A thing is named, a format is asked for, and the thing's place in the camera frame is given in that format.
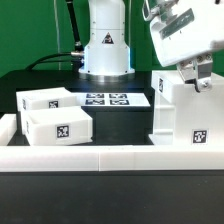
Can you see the white drawer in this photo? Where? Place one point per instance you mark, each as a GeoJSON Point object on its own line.
{"type": "Point", "coordinates": [55, 127]}
{"type": "Point", "coordinates": [45, 99]}

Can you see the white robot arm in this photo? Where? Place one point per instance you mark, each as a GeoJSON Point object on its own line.
{"type": "Point", "coordinates": [107, 56]}

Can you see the white U-shaped fence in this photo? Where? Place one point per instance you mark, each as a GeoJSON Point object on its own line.
{"type": "Point", "coordinates": [102, 158]}

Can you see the white marker sheet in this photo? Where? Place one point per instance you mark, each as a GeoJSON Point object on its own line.
{"type": "Point", "coordinates": [112, 99]}

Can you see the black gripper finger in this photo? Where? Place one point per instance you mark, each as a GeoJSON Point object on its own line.
{"type": "Point", "coordinates": [203, 69]}
{"type": "Point", "coordinates": [186, 70]}

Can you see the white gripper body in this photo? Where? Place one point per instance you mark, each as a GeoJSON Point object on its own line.
{"type": "Point", "coordinates": [197, 29]}

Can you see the white drawer cabinet box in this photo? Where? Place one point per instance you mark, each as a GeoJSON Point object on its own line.
{"type": "Point", "coordinates": [182, 116]}

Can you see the white rear drawer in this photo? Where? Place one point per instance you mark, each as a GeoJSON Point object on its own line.
{"type": "Point", "coordinates": [45, 99]}

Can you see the white front drawer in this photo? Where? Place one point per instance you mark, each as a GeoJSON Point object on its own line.
{"type": "Point", "coordinates": [55, 127]}

